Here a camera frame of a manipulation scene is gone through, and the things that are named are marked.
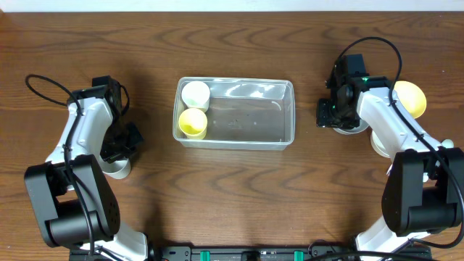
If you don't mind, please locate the yellow plastic cup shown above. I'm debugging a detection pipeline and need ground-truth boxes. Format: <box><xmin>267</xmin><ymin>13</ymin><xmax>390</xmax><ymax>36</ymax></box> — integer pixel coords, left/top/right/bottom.
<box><xmin>178</xmin><ymin>108</ymin><xmax>208</xmax><ymax>140</ymax></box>

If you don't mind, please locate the grey plastic bowl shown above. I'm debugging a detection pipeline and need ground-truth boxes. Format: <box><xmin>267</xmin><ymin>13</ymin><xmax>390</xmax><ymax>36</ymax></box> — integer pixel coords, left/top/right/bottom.
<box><xmin>334</xmin><ymin>120</ymin><xmax>369</xmax><ymax>135</ymax></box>

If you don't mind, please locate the grey plastic cup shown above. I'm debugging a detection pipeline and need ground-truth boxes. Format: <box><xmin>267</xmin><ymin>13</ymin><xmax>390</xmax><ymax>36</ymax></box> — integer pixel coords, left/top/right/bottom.
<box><xmin>101</xmin><ymin>158</ymin><xmax>131</xmax><ymax>179</ymax></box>

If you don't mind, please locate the clear plastic container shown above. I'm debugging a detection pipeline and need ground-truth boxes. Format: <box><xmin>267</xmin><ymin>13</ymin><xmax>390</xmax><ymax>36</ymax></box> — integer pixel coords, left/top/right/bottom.
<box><xmin>173</xmin><ymin>77</ymin><xmax>296</xmax><ymax>151</ymax></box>

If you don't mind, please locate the white plastic spoon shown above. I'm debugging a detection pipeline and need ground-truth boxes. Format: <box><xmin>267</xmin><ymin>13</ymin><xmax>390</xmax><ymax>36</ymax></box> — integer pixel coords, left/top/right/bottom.
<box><xmin>423</xmin><ymin>139</ymin><xmax>455</xmax><ymax>183</ymax></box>

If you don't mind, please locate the white plastic bowl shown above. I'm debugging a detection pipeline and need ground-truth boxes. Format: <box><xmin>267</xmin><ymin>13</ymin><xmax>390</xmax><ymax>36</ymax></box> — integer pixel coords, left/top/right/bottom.
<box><xmin>370</xmin><ymin>131</ymin><xmax>390</xmax><ymax>158</ymax></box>

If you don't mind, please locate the white plastic cup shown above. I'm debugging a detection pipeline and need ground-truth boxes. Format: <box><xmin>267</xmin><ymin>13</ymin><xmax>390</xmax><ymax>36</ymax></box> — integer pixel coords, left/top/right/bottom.
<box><xmin>181</xmin><ymin>81</ymin><xmax>210</xmax><ymax>112</ymax></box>

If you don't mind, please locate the yellow plastic bowl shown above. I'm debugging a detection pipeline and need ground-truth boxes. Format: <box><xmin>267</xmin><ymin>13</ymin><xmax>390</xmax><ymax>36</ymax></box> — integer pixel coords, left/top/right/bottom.
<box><xmin>394</xmin><ymin>80</ymin><xmax>427</xmax><ymax>118</ymax></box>

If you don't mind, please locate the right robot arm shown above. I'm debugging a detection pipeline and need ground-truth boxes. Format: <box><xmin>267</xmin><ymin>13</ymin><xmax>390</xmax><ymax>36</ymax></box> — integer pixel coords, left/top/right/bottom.
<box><xmin>316</xmin><ymin>54</ymin><xmax>463</xmax><ymax>252</ymax></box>

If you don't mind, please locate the black mounting rail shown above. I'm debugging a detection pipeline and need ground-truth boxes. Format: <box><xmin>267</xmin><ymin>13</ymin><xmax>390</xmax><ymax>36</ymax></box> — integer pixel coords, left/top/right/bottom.
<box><xmin>68</xmin><ymin>243</ymin><xmax>433</xmax><ymax>261</ymax></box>

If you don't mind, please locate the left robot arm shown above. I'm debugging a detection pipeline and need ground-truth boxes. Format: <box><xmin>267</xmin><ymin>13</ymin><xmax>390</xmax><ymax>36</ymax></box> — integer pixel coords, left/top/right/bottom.
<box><xmin>24</xmin><ymin>75</ymin><xmax>156</xmax><ymax>261</ymax></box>

